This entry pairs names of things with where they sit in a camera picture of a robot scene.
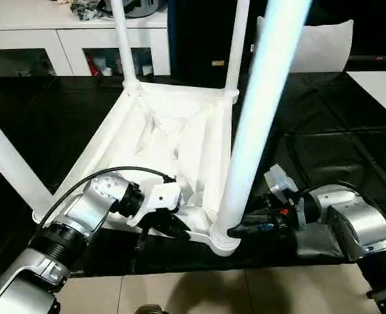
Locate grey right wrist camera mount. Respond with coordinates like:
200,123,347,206
265,164,300,205

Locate black cabinet with gold label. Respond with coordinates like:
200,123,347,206
168,0,266,76

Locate dark grey helmet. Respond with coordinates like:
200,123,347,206
101,0,167,19

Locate dark clutter pile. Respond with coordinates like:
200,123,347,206
69,0,105,20

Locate white plastic table top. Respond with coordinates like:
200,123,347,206
33,80,243,256

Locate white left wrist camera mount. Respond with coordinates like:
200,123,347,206
129,182,183,228

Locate white plastic table leg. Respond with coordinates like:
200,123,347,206
109,0,141,92
209,0,311,239
0,108,55,213
224,0,251,102

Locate black work mat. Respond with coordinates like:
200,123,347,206
0,72,386,279

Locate white cabinet with glass doors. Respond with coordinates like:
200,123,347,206
0,0,171,78

